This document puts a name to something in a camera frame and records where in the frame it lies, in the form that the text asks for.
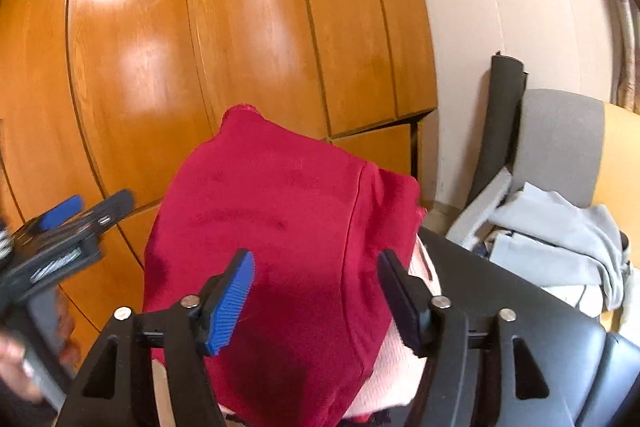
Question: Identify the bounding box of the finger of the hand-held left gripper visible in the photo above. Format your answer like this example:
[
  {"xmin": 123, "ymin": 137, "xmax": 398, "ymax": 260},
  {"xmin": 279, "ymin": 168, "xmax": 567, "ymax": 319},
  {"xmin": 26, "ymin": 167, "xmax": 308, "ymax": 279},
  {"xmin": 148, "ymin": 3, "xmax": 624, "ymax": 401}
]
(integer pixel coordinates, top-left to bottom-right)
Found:
[
  {"xmin": 65, "ymin": 188, "xmax": 137, "ymax": 240},
  {"xmin": 20, "ymin": 194, "xmax": 85, "ymax": 233}
]

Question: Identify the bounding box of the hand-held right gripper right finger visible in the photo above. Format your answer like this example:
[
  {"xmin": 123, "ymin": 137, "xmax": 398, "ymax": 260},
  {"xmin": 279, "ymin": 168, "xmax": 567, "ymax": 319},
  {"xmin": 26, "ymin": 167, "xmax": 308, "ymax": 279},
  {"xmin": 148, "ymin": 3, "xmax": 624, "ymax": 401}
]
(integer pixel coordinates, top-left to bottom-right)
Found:
[{"xmin": 377, "ymin": 248, "xmax": 581, "ymax": 427}]

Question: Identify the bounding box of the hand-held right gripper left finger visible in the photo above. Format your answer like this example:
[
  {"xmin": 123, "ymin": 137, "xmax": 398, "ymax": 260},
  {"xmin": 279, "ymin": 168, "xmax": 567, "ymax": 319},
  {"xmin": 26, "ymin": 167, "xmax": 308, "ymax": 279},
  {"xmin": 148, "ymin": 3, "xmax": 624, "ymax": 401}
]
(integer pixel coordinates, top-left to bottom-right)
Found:
[{"xmin": 55, "ymin": 248, "xmax": 256, "ymax": 427}]

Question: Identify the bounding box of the red garment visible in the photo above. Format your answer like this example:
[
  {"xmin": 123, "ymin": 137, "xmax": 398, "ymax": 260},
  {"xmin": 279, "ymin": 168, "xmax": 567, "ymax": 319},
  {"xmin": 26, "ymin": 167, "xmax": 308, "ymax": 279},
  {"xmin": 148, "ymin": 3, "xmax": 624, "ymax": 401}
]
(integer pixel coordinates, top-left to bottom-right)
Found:
[{"xmin": 142, "ymin": 104, "xmax": 423, "ymax": 427}]

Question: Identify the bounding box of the person's left hand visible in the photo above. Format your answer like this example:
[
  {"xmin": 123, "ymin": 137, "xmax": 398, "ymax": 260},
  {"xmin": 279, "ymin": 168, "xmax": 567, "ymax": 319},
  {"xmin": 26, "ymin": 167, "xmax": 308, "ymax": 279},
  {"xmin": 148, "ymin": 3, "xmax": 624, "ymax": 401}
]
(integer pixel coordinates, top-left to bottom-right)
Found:
[{"xmin": 0, "ymin": 294, "xmax": 83, "ymax": 404}]

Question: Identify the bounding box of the pink cloth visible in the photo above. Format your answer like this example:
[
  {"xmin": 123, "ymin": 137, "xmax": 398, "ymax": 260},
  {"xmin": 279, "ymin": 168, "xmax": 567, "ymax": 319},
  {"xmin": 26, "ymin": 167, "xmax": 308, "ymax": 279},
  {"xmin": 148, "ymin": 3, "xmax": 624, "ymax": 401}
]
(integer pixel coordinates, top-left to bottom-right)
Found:
[{"xmin": 150, "ymin": 237, "xmax": 443, "ymax": 420}]

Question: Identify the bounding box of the black leather chair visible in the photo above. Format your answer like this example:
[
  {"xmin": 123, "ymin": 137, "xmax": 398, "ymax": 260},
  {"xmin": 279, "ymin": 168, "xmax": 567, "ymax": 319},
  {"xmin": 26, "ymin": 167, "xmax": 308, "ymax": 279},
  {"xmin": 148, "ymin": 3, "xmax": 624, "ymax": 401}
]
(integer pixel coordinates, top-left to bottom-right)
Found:
[{"xmin": 415, "ymin": 227, "xmax": 640, "ymax": 427}]

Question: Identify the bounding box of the grey cloth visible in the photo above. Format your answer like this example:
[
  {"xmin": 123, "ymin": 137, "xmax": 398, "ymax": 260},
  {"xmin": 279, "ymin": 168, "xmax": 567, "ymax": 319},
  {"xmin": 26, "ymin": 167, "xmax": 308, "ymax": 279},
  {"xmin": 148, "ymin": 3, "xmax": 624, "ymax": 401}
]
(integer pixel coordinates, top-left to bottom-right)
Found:
[{"xmin": 487, "ymin": 182, "xmax": 632, "ymax": 314}]

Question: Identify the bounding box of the wooden wardrobe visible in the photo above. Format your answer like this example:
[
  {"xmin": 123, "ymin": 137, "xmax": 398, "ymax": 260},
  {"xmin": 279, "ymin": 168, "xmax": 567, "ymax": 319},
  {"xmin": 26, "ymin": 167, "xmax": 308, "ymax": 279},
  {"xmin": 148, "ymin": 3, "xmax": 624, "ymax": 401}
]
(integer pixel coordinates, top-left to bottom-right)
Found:
[{"xmin": 0, "ymin": 0, "xmax": 439, "ymax": 358}]

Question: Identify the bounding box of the black rolled mat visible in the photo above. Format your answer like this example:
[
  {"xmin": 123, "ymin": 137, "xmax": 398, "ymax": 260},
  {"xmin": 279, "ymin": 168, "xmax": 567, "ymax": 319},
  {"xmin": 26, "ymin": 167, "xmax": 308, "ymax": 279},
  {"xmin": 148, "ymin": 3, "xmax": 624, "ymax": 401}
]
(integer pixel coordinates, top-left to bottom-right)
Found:
[{"xmin": 467, "ymin": 52, "xmax": 530, "ymax": 208}]

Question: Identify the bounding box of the grey upholstered chair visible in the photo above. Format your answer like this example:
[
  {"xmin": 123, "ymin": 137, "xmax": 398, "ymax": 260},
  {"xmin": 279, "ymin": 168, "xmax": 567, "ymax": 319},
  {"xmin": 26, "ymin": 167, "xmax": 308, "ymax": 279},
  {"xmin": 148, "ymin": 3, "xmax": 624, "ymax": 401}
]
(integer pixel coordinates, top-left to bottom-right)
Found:
[{"xmin": 445, "ymin": 88, "xmax": 632, "ymax": 323}]

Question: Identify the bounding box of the yellow wooden desk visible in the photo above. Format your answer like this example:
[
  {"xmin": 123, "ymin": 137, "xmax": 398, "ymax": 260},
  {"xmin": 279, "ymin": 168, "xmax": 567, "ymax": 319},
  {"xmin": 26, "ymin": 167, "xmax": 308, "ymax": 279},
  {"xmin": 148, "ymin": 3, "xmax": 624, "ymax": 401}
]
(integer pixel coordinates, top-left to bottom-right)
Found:
[{"xmin": 592, "ymin": 102, "xmax": 640, "ymax": 269}]

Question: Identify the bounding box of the beige curtain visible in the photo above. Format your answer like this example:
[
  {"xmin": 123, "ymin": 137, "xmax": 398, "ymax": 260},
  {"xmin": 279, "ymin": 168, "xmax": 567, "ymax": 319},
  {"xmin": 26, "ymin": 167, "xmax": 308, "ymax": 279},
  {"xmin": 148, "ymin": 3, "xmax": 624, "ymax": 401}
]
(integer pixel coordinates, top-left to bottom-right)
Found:
[{"xmin": 602, "ymin": 0, "xmax": 640, "ymax": 114}]

